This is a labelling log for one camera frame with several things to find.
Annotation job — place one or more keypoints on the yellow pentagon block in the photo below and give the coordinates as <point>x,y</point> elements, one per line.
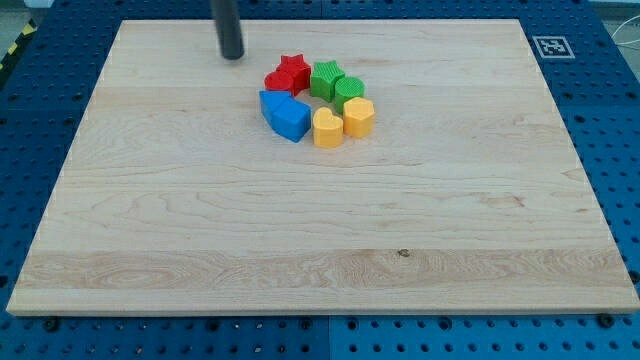
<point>359,117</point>

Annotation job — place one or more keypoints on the blue triangle block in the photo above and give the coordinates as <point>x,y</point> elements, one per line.
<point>270,101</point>

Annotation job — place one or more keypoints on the yellow heart block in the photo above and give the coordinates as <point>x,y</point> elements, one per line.
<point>327,128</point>

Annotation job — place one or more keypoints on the green circle block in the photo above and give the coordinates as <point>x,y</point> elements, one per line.
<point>346,89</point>

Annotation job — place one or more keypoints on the red circle block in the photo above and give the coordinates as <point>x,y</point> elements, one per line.
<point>279,81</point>

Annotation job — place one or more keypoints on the green star block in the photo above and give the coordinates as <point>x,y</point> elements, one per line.
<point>323,79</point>

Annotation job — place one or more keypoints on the blue cube block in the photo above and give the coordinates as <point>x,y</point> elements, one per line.
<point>292,119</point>

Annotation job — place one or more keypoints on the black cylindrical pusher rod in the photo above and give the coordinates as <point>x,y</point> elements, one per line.
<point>228,28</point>

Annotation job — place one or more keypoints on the wooden board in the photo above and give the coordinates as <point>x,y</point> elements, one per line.
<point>177,199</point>

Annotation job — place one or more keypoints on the red star block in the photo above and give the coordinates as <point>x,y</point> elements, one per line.
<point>298,69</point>

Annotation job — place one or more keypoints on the white fiducial marker tag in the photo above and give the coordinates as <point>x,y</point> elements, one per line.
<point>553,47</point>

